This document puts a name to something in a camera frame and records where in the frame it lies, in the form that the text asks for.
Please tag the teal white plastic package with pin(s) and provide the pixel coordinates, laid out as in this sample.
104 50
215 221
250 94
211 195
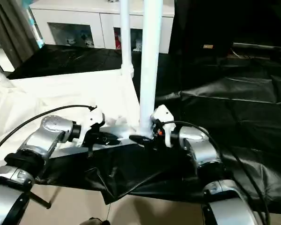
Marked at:
35 28

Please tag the black low side table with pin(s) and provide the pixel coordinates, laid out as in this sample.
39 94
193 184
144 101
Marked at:
264 49

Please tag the dark grey crumpled bundle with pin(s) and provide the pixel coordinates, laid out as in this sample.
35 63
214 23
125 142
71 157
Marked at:
112 1

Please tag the small beige label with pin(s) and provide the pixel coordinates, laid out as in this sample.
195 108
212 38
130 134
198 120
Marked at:
207 46

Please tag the dark brown round object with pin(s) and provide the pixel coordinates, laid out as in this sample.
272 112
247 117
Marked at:
96 221

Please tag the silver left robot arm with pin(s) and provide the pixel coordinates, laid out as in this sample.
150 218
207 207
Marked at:
44 136

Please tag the white glass-door cabinet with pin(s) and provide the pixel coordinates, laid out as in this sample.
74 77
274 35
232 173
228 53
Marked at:
72 16

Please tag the grey curtain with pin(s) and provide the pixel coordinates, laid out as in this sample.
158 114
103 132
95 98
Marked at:
9 30

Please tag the white plastic table top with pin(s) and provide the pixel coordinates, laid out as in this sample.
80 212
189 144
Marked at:
49 93

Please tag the black table mat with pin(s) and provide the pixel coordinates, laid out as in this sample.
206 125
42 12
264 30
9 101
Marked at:
224 105

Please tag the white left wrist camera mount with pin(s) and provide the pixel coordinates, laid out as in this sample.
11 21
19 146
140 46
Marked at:
91 119

